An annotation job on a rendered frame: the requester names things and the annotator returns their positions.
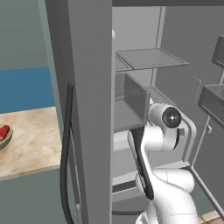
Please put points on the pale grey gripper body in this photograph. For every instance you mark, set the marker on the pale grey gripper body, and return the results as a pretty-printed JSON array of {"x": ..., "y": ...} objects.
[{"x": 182, "y": 132}]

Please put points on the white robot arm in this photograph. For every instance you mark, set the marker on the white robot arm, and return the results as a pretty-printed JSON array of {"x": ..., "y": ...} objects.
[{"x": 170, "y": 192}]

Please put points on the clear fridge drawer box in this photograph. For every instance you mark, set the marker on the clear fridge drawer box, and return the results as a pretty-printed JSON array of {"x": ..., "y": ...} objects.
[{"x": 132, "y": 99}]

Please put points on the large glass fridge shelf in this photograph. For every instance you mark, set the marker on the large glass fridge shelf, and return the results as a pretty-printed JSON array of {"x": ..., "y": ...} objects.
[{"x": 151, "y": 57}]

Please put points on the grey fridge door with bins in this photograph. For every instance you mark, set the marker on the grey fridge door with bins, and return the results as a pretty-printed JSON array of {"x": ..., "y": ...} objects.
[{"x": 186, "y": 43}]

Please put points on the small glass fridge shelf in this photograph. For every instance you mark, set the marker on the small glass fridge shelf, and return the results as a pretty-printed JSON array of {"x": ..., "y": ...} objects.
[{"x": 121, "y": 66}]

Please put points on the grey fridge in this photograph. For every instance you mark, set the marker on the grey fridge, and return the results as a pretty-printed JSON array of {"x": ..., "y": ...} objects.
[{"x": 137, "y": 29}]

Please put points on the olive bowl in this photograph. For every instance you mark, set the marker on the olive bowl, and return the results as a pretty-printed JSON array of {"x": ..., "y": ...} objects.
[{"x": 7, "y": 142}]

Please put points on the red steak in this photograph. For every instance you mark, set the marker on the red steak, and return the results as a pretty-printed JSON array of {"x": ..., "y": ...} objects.
[{"x": 3, "y": 132}]

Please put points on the large dark door bin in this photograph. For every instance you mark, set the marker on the large dark door bin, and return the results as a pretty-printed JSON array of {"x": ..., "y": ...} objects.
[{"x": 214, "y": 100}]

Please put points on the small dark door bin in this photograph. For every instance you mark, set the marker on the small dark door bin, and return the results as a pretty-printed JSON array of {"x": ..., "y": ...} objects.
[{"x": 219, "y": 52}]

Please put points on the teal base cupboard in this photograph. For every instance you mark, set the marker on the teal base cupboard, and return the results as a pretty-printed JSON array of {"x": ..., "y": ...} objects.
[{"x": 29, "y": 201}]

